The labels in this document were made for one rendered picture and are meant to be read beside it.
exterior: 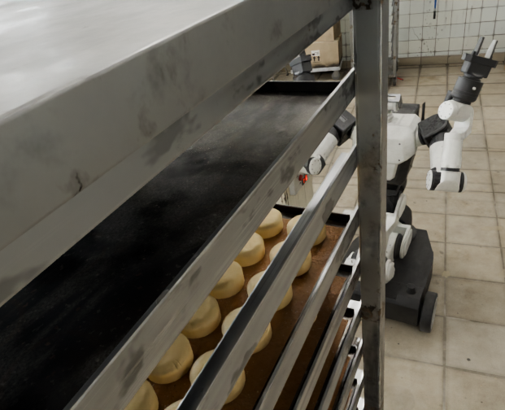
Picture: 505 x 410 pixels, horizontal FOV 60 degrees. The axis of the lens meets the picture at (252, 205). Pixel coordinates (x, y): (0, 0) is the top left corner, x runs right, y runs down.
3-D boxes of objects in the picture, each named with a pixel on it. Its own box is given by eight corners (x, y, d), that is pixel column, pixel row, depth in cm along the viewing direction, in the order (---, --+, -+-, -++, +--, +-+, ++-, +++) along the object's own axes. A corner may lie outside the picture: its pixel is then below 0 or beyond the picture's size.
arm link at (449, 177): (439, 138, 158) (433, 191, 161) (469, 140, 157) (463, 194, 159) (433, 140, 169) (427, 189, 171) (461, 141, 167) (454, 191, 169)
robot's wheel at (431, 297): (426, 285, 211) (418, 325, 205) (437, 288, 209) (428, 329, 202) (428, 296, 228) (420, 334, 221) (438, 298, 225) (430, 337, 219)
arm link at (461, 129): (459, 101, 155) (454, 139, 157) (476, 104, 159) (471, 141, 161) (444, 102, 161) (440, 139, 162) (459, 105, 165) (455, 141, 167)
